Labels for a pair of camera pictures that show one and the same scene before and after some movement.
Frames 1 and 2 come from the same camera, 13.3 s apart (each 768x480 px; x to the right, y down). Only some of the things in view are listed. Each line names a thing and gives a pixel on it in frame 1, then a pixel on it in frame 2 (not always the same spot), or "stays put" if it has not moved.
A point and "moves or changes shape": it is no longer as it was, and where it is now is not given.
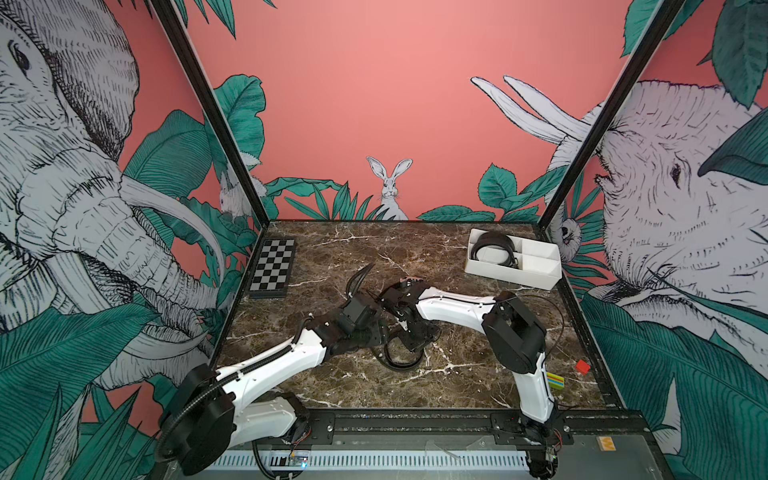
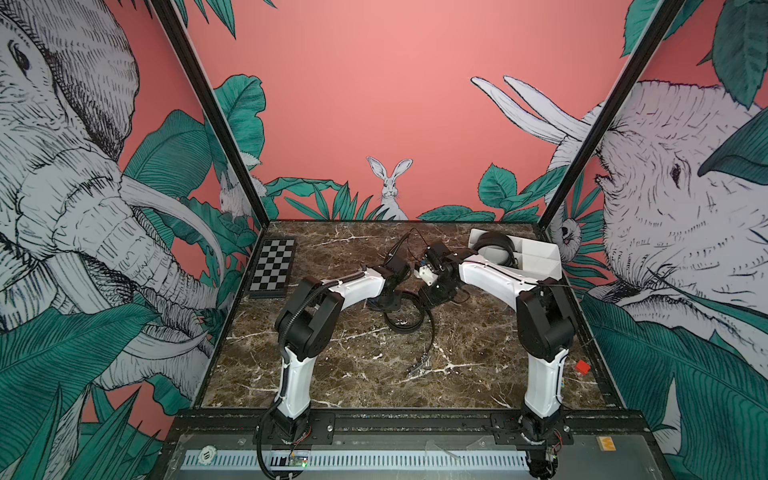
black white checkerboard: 270,278 stays put
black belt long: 378,348 moves or changes shape
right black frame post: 617,101 stays put
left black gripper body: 367,337 to 387,305
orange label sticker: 607,443 stays put
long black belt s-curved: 499,239 stays put
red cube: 582,367 stays put
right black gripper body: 417,339 to 438,292
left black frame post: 192,57 stays put
